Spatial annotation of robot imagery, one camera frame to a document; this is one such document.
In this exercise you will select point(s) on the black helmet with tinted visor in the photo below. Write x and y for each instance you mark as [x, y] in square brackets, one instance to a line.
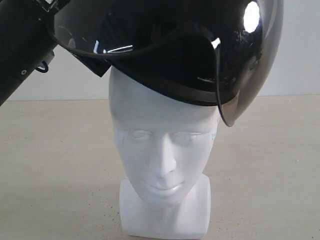
[201, 52]

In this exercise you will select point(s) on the white mannequin head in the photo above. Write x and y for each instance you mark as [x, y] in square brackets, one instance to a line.
[164, 146]

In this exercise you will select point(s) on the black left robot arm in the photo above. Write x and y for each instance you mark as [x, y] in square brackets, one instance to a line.
[25, 43]

